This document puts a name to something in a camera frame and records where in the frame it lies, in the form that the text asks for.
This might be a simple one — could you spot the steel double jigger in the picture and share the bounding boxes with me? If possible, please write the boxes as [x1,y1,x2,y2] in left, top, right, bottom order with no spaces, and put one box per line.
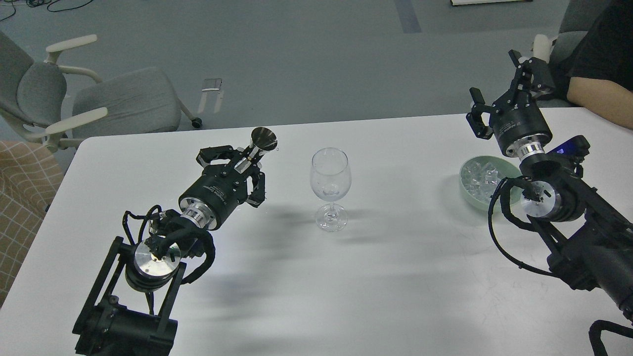
[233,127,278,174]

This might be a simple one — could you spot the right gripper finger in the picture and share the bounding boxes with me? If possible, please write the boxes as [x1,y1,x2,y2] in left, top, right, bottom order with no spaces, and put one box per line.
[466,87,515,140]
[503,49,555,107]

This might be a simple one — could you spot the grey office chair left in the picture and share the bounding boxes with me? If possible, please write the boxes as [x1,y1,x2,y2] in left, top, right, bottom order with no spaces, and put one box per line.
[0,34,203,152]

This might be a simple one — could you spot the clear wine glass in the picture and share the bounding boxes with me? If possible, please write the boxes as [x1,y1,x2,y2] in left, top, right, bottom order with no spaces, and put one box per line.
[310,148,351,232]

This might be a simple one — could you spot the black floor cables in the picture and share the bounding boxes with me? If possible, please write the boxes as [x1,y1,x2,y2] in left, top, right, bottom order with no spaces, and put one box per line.
[0,0,94,21]

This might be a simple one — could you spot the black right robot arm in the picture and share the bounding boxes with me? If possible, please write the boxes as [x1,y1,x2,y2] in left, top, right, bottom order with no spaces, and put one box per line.
[466,50,633,320]

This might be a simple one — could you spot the grey office chair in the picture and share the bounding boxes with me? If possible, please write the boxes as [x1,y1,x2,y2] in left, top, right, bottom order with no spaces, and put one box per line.
[0,34,203,152]
[532,0,611,108]

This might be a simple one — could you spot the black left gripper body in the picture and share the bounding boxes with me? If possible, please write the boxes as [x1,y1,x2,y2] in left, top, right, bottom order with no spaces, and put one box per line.
[179,161,255,231]

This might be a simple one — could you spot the metal floor plate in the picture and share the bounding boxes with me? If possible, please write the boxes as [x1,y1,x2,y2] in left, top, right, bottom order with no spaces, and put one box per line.
[197,78,224,115]

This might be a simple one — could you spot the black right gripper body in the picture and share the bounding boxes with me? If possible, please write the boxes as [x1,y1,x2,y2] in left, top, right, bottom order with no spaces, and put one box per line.
[489,96,552,157]

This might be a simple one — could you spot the grey office chair right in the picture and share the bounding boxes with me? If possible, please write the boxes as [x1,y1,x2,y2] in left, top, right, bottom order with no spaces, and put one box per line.
[532,0,611,108]

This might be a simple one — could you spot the green bowl of ice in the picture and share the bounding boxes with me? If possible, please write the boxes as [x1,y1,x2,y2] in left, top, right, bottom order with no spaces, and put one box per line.
[457,156,520,212]

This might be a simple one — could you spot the person in black shirt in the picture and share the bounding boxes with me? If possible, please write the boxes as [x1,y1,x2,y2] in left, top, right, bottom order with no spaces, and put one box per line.
[552,0,633,130]

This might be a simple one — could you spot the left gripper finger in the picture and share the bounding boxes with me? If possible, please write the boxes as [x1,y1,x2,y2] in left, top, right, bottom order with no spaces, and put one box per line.
[245,165,266,208]
[196,145,247,169]

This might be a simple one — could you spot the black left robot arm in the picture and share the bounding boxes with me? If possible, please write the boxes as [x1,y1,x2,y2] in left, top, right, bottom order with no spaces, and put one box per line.
[73,142,276,356]

